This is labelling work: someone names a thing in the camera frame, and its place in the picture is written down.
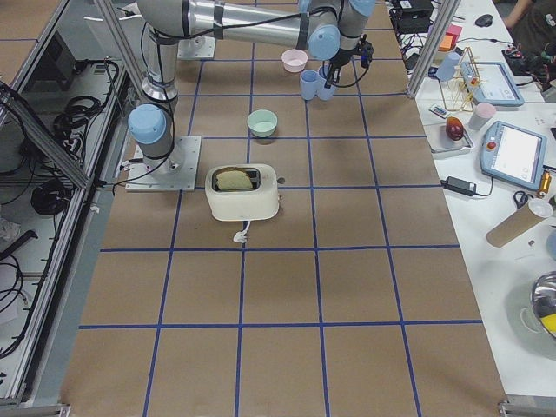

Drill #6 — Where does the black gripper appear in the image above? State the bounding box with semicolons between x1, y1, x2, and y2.
323;36;374;89

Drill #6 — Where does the red apple on tray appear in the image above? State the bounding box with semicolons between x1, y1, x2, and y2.
445;116;465;141

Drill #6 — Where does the gold wire rack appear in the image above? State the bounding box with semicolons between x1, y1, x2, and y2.
447;46;481;113

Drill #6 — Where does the pink bowl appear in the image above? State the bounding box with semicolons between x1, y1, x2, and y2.
281;49;308;73

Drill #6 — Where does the green bowl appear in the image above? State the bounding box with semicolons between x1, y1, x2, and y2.
247;109;278;138

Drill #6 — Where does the steel mixing bowl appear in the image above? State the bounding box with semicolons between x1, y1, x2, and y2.
530;271;555;339

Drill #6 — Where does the black power adapter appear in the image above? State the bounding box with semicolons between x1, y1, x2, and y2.
440;176;476;196

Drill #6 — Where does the white toaster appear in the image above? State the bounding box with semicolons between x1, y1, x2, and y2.
205;163;280;222

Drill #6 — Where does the cardboard tube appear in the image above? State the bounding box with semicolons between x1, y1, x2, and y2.
486;198;553;248

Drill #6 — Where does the light blue upside-down cup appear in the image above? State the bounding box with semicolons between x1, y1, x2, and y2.
435;52;460;82

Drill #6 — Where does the toast slice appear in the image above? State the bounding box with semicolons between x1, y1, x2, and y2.
215;169;253;191

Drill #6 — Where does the teach pendant with red button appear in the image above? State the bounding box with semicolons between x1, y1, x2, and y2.
480;121;547;190

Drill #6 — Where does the pink cup on side table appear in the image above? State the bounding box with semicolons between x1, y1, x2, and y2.
467;103;497;130

